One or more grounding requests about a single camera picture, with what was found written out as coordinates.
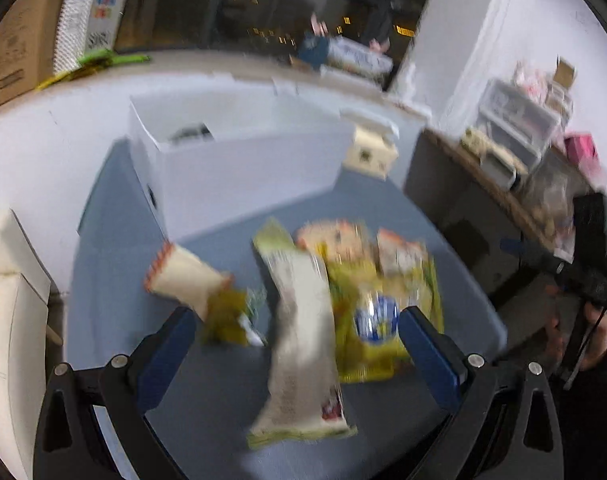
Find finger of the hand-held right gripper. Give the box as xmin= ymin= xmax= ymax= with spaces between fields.
xmin=500 ymin=237 xmax=564 ymax=276

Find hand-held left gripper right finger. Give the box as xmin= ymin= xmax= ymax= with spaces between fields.
xmin=397 ymin=305 xmax=565 ymax=480

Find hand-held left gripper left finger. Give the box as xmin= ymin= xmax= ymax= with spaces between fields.
xmin=32 ymin=306 xmax=199 ymax=480

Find large yellow snack bag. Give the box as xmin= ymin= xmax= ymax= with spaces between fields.
xmin=326 ymin=255 xmax=444 ymax=386

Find olive green snack packet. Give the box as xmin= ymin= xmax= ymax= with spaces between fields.
xmin=201 ymin=287 xmax=269 ymax=348

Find cream packet orange striped edge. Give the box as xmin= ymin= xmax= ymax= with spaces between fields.
xmin=144 ymin=241 xmax=234 ymax=321

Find orange and white snack packet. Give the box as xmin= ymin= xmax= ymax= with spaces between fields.
xmin=376 ymin=227 xmax=427 ymax=278

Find long white snack bag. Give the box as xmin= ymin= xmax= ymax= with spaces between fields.
xmin=246 ymin=217 xmax=359 ymax=451

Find round orange snack packet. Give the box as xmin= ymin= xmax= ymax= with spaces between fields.
xmin=294 ymin=217 xmax=371 ymax=266

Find white cardboard box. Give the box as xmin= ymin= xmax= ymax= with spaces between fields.
xmin=128 ymin=92 xmax=357 ymax=241

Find person's right hand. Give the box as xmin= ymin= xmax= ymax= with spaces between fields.
xmin=543 ymin=285 xmax=607 ymax=373

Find brown stone counter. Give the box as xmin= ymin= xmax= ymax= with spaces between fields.
xmin=402 ymin=127 xmax=604 ymax=311

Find clear plastic drawer unit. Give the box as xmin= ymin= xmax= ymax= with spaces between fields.
xmin=476 ymin=77 xmax=561 ymax=171

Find white armchair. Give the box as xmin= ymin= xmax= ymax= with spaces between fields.
xmin=0 ymin=207 xmax=64 ymax=480

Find pink floral box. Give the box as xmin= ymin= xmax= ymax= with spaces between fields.
xmin=513 ymin=60 xmax=554 ymax=101

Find landscape printed box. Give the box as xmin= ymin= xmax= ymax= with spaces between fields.
xmin=298 ymin=30 xmax=394 ymax=78

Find pile of green packets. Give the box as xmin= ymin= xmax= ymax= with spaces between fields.
xmin=36 ymin=50 xmax=152 ymax=91

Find brown cardboard box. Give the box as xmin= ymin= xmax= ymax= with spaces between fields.
xmin=0 ymin=0 xmax=77 ymax=113

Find white shopping bag coloured squares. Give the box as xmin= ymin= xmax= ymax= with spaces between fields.
xmin=54 ymin=0 xmax=139 ymax=73

